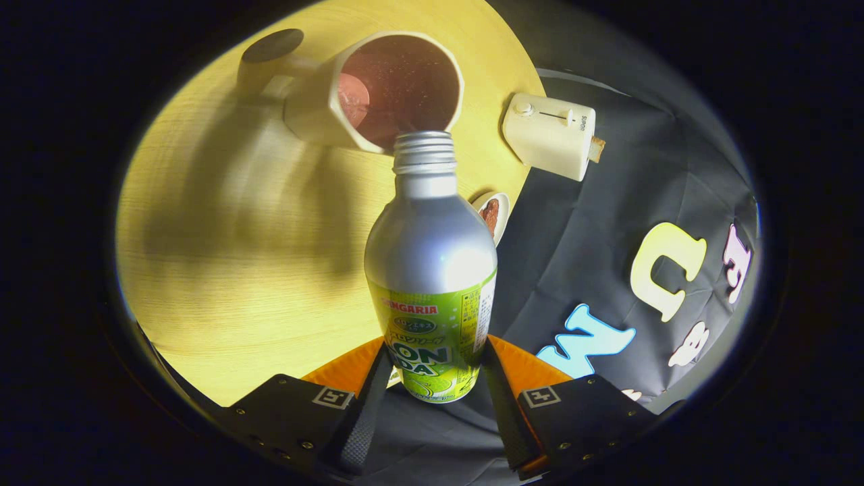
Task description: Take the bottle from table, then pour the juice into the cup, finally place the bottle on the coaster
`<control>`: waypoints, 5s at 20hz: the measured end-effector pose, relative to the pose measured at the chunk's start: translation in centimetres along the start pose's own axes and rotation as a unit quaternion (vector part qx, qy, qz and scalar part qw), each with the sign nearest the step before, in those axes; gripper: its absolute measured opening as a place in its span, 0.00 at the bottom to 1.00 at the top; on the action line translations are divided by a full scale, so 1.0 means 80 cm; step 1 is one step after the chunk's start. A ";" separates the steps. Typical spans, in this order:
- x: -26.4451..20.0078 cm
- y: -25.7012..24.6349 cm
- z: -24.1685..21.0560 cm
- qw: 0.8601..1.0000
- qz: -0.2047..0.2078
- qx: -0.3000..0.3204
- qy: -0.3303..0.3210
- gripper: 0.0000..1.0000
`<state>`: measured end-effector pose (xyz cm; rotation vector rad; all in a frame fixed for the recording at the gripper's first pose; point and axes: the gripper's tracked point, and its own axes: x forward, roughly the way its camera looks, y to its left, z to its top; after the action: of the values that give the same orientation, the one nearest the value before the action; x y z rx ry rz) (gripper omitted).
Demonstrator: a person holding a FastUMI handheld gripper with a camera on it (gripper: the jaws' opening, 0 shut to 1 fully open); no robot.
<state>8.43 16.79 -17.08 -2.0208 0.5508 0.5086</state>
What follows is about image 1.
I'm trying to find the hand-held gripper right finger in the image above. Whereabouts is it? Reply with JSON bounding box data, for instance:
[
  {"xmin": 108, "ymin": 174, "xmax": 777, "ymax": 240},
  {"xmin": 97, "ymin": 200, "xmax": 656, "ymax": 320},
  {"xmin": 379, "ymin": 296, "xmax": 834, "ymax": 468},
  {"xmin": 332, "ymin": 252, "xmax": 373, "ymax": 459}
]
[{"xmin": 480, "ymin": 334, "xmax": 658, "ymax": 480}]

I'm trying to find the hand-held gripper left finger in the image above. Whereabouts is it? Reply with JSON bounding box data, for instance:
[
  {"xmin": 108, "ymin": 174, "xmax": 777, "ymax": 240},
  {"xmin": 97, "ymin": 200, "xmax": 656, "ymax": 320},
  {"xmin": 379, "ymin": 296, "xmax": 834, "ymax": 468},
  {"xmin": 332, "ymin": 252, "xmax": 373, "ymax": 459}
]
[{"xmin": 215, "ymin": 336, "xmax": 394, "ymax": 477}]

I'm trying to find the silver bottle with green label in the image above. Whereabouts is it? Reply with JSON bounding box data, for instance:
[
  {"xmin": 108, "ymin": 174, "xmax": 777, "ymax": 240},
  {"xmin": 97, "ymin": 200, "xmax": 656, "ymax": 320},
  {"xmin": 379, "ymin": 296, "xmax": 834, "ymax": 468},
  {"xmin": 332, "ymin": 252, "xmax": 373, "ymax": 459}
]
[{"xmin": 364, "ymin": 131, "xmax": 498, "ymax": 404}]

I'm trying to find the beige cup with wooden handle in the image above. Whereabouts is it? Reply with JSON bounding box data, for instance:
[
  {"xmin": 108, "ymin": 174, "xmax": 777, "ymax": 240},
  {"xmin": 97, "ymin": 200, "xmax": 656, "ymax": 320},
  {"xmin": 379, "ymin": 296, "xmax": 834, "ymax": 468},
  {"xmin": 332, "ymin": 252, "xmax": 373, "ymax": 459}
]
[{"xmin": 236, "ymin": 28, "xmax": 465, "ymax": 156}]

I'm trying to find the black backdrop cloth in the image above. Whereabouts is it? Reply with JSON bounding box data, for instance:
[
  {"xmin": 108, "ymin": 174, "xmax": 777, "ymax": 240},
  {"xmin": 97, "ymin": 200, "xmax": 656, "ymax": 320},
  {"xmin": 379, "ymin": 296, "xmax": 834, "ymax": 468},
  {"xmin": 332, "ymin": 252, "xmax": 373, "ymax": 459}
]
[{"xmin": 351, "ymin": 0, "xmax": 762, "ymax": 486}]

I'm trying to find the wooden table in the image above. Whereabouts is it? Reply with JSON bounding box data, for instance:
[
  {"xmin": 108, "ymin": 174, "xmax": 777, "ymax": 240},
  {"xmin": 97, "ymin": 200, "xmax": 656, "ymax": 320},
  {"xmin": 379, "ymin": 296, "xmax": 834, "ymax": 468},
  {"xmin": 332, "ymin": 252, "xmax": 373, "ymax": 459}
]
[{"xmin": 116, "ymin": 0, "xmax": 546, "ymax": 408}]

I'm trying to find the white round plate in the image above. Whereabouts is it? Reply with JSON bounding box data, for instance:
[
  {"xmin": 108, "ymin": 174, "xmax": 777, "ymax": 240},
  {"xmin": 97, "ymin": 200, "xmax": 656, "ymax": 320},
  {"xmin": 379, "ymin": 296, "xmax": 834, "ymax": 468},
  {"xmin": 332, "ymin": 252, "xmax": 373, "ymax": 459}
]
[{"xmin": 470, "ymin": 192, "xmax": 511, "ymax": 247}]

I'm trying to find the white toaster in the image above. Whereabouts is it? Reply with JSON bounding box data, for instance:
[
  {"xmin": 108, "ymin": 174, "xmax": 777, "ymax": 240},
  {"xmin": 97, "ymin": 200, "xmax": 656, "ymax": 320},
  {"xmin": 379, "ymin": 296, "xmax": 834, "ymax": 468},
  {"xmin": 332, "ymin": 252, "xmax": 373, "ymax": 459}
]
[{"xmin": 502, "ymin": 92, "xmax": 597, "ymax": 182}]

